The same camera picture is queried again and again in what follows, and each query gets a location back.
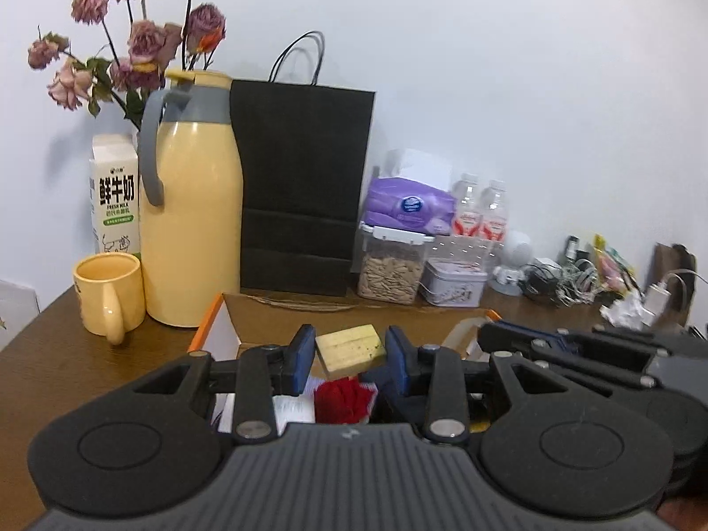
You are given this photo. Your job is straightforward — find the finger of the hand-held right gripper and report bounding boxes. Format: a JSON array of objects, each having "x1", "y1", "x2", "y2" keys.
[
  {"x1": 531, "y1": 342, "x2": 654, "y2": 395},
  {"x1": 477, "y1": 321, "x2": 595, "y2": 356}
]

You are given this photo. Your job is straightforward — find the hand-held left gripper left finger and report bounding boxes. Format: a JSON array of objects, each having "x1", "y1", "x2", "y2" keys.
[{"x1": 133, "y1": 323, "x2": 317, "y2": 444}]

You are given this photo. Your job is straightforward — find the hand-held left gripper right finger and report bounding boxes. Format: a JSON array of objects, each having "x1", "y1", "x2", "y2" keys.
[{"x1": 384, "y1": 325, "x2": 565, "y2": 444}]

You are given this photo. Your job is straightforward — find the yellow rectangular block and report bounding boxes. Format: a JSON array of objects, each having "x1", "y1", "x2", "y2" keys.
[{"x1": 314, "y1": 325, "x2": 387, "y2": 381}]

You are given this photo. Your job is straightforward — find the red cardboard box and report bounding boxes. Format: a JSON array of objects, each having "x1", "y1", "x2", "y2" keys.
[{"x1": 188, "y1": 292, "x2": 501, "y2": 432}]

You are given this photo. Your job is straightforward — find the red fabric rose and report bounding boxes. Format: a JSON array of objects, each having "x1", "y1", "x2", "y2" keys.
[{"x1": 313, "y1": 376, "x2": 373, "y2": 426}]

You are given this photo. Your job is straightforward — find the crumpled white tissue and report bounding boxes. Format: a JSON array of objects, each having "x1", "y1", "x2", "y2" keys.
[{"x1": 600, "y1": 293, "x2": 645, "y2": 330}]

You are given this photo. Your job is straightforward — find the white charger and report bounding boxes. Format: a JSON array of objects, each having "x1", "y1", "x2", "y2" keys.
[{"x1": 642, "y1": 282, "x2": 673, "y2": 327}]

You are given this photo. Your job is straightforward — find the pale metal tin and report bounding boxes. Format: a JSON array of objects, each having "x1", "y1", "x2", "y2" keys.
[{"x1": 419, "y1": 257, "x2": 489, "y2": 308}]

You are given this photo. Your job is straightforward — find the clear seed container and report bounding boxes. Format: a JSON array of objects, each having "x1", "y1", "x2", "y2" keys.
[{"x1": 355, "y1": 221, "x2": 435, "y2": 305}]

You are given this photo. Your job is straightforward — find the white robot figure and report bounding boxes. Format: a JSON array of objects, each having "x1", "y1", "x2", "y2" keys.
[{"x1": 491, "y1": 229, "x2": 535, "y2": 296}]

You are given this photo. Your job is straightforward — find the colourful snack packets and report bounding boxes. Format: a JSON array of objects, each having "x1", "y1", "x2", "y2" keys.
[{"x1": 593, "y1": 234, "x2": 637, "y2": 294}]

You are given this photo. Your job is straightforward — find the brown bag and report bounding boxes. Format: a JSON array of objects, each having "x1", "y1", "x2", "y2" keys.
[{"x1": 653, "y1": 242, "x2": 699, "y2": 327}]

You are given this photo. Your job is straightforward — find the small water bottle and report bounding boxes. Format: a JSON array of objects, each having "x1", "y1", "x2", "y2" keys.
[
  {"x1": 480, "y1": 180, "x2": 508, "y2": 244},
  {"x1": 452, "y1": 173, "x2": 481, "y2": 239}
]

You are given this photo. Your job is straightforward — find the purple tissue pack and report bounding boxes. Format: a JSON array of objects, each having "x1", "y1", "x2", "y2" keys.
[{"x1": 365, "y1": 148, "x2": 457, "y2": 236}]

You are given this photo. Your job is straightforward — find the black paper bag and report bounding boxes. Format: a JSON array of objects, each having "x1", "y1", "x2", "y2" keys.
[{"x1": 229, "y1": 30, "x2": 378, "y2": 298}]

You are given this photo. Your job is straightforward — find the yellow thermos jug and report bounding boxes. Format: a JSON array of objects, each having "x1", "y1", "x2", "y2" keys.
[{"x1": 137, "y1": 69, "x2": 245, "y2": 328}]

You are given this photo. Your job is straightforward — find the yellow mug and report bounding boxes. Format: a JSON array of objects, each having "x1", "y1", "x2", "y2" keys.
[{"x1": 73, "y1": 251, "x2": 147, "y2": 345}]

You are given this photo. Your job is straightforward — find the white milk carton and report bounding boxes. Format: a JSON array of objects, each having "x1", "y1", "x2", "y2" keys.
[{"x1": 89, "y1": 134, "x2": 142, "y2": 258}]

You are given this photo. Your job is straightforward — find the white printed box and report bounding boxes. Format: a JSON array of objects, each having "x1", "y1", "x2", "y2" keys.
[{"x1": 0, "y1": 279, "x2": 41, "y2": 346}]

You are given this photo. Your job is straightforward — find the dried pink roses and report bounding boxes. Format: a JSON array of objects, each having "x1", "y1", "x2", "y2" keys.
[{"x1": 27, "y1": 0, "x2": 227, "y2": 131}]

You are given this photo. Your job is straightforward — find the tangle of charging cables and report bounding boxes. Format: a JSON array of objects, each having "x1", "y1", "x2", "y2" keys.
[{"x1": 523, "y1": 257, "x2": 601, "y2": 306}]

